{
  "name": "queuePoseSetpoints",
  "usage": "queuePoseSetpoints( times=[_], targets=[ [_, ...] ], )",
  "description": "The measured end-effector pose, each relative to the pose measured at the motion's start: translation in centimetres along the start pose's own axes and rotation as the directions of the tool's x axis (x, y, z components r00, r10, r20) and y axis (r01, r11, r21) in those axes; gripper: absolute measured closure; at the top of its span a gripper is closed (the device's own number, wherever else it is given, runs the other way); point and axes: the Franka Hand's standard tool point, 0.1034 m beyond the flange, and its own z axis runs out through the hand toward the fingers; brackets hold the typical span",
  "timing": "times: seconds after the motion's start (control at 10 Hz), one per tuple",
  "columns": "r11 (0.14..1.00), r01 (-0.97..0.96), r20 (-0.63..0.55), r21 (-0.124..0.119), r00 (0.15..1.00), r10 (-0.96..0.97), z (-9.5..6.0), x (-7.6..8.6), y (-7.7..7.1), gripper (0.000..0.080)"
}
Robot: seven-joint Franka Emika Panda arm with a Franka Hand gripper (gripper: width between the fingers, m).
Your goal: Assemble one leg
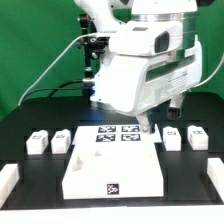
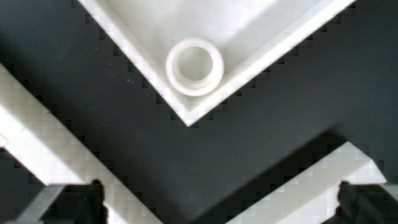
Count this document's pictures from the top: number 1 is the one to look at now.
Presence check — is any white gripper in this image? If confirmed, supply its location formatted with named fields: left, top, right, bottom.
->
left=98, top=43, right=202, bottom=134

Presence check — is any white square tabletop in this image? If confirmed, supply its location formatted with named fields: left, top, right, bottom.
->
left=62, top=133, right=164, bottom=199

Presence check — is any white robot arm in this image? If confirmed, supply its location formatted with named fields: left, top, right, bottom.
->
left=74, top=0, right=202, bottom=133

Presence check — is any white marker sheet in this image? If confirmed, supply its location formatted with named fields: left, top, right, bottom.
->
left=72, top=124, right=147, bottom=145

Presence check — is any white obstacle wall right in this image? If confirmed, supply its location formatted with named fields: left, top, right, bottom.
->
left=207, top=158, right=224, bottom=202

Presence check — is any white obstacle wall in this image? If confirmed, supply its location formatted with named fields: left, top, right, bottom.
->
left=0, top=205, right=224, bottom=224
left=0, top=164, right=20, bottom=208
left=207, top=158, right=224, bottom=202

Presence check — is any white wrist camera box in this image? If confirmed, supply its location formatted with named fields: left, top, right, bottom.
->
left=109, top=21, right=183, bottom=56

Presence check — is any white cable right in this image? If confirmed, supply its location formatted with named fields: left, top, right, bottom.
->
left=194, top=53, right=224, bottom=89

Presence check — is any white cable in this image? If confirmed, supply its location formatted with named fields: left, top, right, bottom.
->
left=17, top=33, right=98, bottom=106
left=194, top=53, right=224, bottom=89

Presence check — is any black camera stand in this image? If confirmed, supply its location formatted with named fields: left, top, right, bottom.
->
left=77, top=14, right=111, bottom=98

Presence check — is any black cable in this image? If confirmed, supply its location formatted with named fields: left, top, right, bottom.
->
left=25, top=79, right=84, bottom=99

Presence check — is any white obstacle wall front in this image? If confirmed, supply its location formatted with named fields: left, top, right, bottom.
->
left=0, top=205, right=224, bottom=224

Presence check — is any white obstacle wall left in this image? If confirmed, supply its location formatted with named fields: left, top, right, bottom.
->
left=0, top=164, right=20, bottom=208

